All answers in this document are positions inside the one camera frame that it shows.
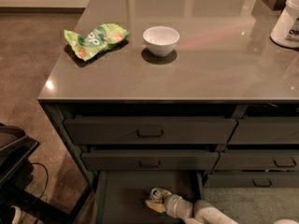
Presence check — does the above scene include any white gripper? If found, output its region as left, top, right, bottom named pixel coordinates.
left=145, top=188, right=193, bottom=218

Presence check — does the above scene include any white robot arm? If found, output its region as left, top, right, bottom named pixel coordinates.
left=145, top=188, right=238, bottom=224

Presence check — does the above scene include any open bottom left drawer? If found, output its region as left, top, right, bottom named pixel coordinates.
left=91, top=171, right=203, bottom=224

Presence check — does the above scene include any bottom right drawer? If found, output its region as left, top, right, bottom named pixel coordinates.
left=204, top=173, right=299, bottom=188

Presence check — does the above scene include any middle right drawer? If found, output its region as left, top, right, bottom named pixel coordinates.
left=214, top=149, right=299, bottom=171

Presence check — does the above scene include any middle left drawer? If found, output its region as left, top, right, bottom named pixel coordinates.
left=81, top=149, right=219, bottom=171

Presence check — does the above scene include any top left drawer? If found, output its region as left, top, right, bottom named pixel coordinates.
left=64, top=117, right=236, bottom=145

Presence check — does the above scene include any grey drawer cabinet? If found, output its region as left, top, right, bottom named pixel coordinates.
left=38, top=0, right=299, bottom=224

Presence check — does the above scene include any top right drawer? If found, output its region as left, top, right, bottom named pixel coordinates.
left=229, top=117, right=299, bottom=145

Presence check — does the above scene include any black cart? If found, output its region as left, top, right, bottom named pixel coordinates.
left=0, top=124, right=92, bottom=224

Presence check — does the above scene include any white bowl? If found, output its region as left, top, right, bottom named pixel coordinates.
left=143, top=26, right=180, bottom=57

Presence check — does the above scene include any green snack bag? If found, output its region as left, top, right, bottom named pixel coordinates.
left=64, top=23, right=130, bottom=62

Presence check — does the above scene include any white plastic jar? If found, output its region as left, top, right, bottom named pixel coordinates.
left=270, top=0, right=299, bottom=49

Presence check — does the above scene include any black cable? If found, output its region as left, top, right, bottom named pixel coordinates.
left=29, top=161, right=50, bottom=203

